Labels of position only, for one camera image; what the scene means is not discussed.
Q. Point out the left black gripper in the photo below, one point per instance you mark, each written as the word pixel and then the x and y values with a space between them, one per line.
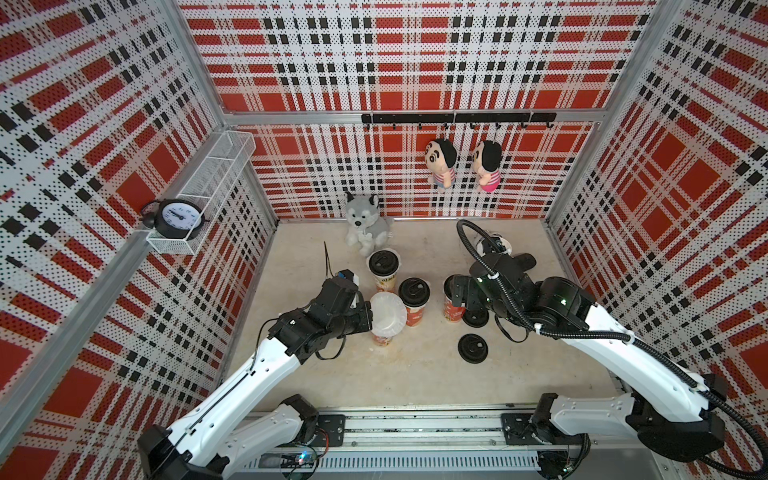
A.
pixel 362 309

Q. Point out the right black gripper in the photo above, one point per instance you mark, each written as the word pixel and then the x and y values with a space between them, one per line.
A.
pixel 458 284

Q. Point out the red paper cup front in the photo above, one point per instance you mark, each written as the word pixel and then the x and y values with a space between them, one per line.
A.
pixel 451 312

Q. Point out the red paper cup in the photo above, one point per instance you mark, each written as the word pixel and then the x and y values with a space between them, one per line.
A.
pixel 499 244
pixel 451 312
pixel 382 340
pixel 414 315

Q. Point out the yellow-red paper cup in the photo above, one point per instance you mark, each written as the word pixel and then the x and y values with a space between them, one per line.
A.
pixel 386 283

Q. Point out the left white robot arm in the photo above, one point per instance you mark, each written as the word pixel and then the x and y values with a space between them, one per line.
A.
pixel 211 441

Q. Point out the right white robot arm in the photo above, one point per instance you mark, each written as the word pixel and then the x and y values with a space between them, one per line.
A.
pixel 672 411

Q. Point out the black oblong case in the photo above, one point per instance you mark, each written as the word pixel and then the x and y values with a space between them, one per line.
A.
pixel 525 261

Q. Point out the grey white husky plush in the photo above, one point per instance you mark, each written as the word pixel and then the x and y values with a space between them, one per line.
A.
pixel 368 229

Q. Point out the boy doll pink shirt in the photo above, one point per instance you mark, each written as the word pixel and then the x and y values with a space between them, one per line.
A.
pixel 486 161

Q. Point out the boy doll striped shirt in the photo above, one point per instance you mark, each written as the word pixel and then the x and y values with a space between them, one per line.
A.
pixel 440 159

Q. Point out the black round clock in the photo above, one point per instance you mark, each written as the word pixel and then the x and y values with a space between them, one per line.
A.
pixel 173 219

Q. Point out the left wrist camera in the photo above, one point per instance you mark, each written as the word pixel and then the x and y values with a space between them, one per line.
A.
pixel 349 275

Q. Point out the metal base rail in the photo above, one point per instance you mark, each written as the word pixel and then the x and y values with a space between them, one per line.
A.
pixel 394 440

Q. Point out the black hook rail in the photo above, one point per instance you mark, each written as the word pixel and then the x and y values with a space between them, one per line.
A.
pixel 420 119

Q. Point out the white wire basket shelf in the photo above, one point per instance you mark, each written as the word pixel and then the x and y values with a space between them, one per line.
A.
pixel 212 180

